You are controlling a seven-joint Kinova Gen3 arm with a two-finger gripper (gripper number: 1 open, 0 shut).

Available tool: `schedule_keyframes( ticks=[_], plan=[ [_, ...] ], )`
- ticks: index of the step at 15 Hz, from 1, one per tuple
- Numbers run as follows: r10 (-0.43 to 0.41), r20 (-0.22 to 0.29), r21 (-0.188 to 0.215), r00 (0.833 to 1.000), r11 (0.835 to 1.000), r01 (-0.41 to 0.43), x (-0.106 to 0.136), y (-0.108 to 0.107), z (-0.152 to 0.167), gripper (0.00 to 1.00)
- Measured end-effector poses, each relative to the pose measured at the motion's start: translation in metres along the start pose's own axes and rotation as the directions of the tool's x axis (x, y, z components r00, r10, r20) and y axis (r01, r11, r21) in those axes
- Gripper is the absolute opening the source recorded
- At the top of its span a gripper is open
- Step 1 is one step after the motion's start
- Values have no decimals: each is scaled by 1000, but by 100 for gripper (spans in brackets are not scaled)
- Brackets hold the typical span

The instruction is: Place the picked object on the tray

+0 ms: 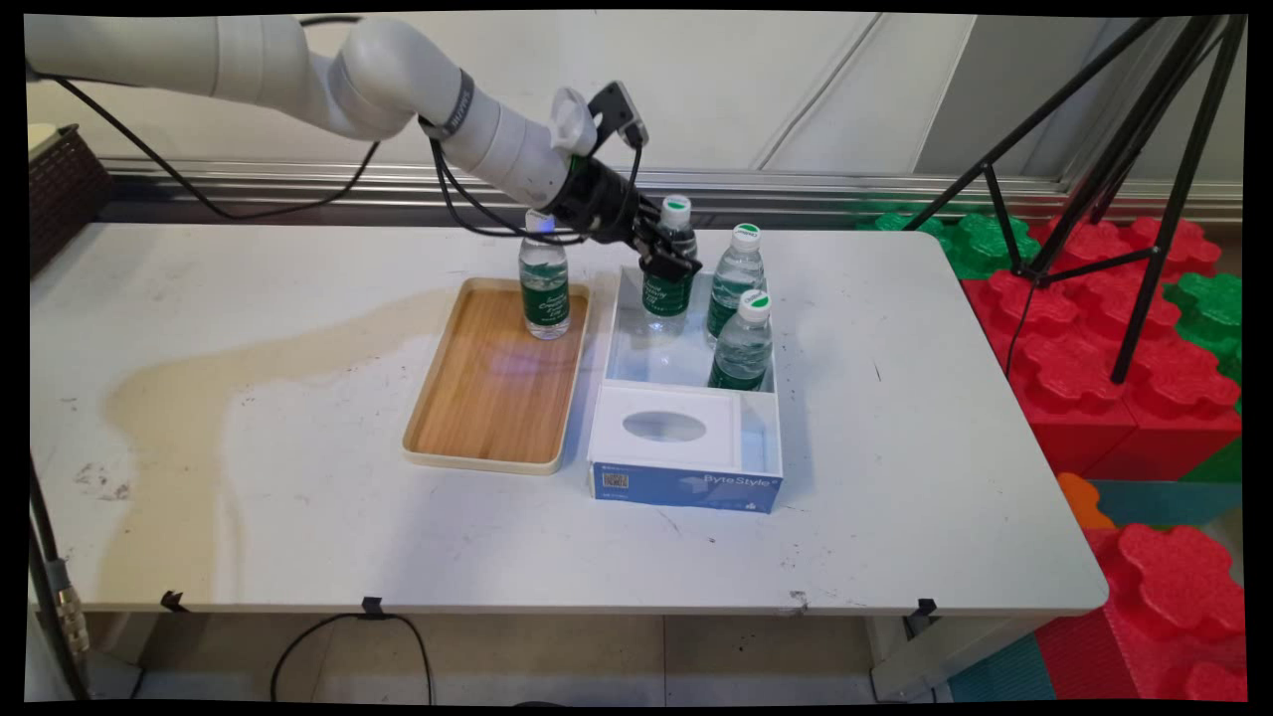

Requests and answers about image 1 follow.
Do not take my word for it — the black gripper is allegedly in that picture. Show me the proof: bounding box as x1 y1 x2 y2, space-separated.
547 156 704 285

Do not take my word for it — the green label water bottle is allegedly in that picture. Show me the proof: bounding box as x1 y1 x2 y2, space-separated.
518 209 572 341
707 224 768 339
708 290 775 392
641 195 698 340

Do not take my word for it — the white insert with oval window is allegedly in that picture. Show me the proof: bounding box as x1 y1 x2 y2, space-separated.
594 383 745 470

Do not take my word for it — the bamboo wooden tray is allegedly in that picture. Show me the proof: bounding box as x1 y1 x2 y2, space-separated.
403 276 594 475

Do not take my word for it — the blue white open cardboard box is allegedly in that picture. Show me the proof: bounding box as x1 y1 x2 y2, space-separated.
589 265 785 515

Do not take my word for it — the green foam block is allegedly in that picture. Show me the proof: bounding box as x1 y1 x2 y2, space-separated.
860 204 1042 281
1164 273 1244 387

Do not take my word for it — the large red foam block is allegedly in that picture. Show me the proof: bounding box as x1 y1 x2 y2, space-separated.
960 217 1244 483

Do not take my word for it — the orange foam piece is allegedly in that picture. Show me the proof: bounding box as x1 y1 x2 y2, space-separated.
1056 472 1117 531

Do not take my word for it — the white table leg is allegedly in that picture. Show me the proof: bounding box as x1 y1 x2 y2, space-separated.
865 615 1045 703

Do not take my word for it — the black tripod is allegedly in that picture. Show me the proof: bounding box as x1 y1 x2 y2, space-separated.
900 15 1249 387

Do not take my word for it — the teal foam mat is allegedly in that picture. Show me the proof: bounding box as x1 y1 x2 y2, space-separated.
1089 480 1244 529

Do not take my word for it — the dark wicker basket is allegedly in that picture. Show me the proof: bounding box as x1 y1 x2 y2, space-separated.
28 124 113 278

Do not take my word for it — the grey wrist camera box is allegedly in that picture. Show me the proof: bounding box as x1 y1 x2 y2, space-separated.
552 82 650 156

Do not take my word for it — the aluminium rail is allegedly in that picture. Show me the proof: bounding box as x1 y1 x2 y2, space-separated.
99 159 1244 226

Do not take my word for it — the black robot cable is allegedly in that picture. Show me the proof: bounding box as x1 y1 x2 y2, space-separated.
40 15 647 246

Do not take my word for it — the black floor cable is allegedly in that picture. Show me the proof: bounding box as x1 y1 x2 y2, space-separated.
271 612 436 705

